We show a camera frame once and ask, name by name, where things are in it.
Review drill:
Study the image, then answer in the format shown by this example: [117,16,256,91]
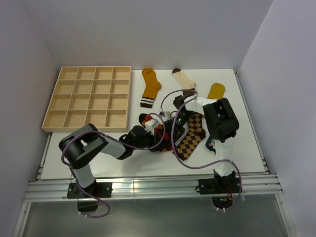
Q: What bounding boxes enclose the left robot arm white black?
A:
[58,123,163,197]

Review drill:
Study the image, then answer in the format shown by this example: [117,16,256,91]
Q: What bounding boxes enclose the wooden compartment tray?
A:
[41,66,131,133]

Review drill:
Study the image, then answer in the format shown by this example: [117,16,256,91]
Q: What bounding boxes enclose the mustard sock brown white stripes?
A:
[140,68,161,108]

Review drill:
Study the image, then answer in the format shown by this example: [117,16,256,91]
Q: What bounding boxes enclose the aluminium rail frame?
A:
[24,69,282,202]

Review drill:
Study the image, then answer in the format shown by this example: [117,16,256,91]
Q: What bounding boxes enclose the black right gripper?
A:
[164,110,195,145]

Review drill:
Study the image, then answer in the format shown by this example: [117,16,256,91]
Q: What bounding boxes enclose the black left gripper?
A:
[132,129,166,153]

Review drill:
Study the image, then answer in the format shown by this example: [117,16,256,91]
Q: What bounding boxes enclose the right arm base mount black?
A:
[195,178,242,210]

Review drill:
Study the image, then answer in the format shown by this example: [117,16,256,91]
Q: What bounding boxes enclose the brown yellow argyle sock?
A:
[176,114,206,161]

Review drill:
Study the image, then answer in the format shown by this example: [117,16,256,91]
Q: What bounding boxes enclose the black red yellow argyle sock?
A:
[138,113,172,152]

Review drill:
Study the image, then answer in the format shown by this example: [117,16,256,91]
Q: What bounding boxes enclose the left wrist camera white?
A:
[145,118,160,135]

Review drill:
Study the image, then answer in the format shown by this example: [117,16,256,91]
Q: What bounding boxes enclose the dark green sock bear motif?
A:
[205,136,216,154]

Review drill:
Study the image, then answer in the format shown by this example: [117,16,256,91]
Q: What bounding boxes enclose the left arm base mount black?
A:
[66,181,112,214]

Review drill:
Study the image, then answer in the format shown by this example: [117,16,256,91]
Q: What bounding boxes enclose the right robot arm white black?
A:
[170,95,241,193]

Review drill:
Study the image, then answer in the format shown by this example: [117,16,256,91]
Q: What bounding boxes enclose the cream sock brown stripes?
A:
[172,68,195,96]

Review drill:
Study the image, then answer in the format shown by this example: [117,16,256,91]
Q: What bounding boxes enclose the yellow sock bear motif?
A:
[207,82,226,100]

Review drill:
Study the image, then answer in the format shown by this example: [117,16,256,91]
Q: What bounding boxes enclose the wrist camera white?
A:
[159,109,171,119]
[145,118,160,135]

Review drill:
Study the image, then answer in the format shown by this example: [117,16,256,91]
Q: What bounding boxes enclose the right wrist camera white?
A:
[159,109,171,119]

